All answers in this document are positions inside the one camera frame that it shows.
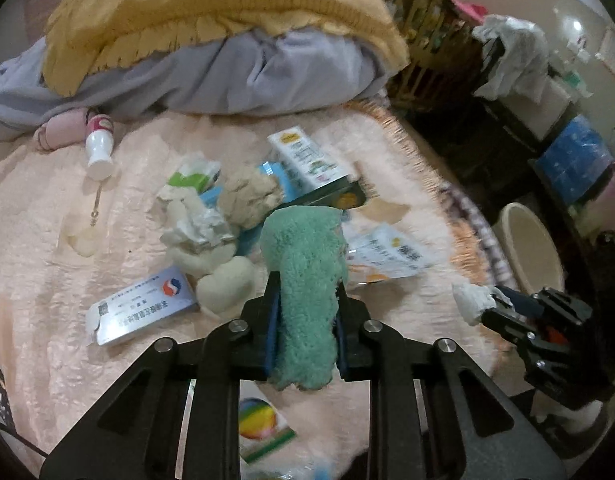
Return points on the striped fleece blanket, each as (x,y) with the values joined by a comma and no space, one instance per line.
(479,253)

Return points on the green fuzzy cloth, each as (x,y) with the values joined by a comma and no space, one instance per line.
(306,246)

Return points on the pink sock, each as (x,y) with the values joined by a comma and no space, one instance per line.
(62,130)

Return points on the cream plush toy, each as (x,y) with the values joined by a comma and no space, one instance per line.
(203,245)

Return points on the white orange snack bag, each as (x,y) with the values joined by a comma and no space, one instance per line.
(384,254)

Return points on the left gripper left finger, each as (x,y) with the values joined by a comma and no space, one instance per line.
(174,412)

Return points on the wooden baby crib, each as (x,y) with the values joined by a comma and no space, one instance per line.
(444,55)

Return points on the rainbow ball medicine box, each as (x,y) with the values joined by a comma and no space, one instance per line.
(262,429)

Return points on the white tissue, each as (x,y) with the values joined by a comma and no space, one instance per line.
(472,301)

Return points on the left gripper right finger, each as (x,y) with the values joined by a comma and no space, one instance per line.
(434,414)

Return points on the yellow frilled pillow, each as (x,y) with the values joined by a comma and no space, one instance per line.
(84,37)

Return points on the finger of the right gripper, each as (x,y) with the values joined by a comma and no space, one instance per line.
(508,327)
(512,297)

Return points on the cream trash bin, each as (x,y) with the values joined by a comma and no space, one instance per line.
(530,251)

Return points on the white red small bottle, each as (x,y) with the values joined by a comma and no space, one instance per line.
(99,145)

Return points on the blue tissue pack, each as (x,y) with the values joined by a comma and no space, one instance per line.
(575,160)

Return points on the grey blanket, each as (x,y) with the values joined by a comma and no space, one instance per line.
(251,73)

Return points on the white medicine box red logo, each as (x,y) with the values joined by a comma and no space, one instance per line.
(138,306)

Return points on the beige paper ball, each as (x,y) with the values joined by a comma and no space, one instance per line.
(248,195)

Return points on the green white milk carton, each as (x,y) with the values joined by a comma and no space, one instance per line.
(307,166)

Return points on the blue snack wrapper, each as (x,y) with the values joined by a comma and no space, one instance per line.
(246,239)

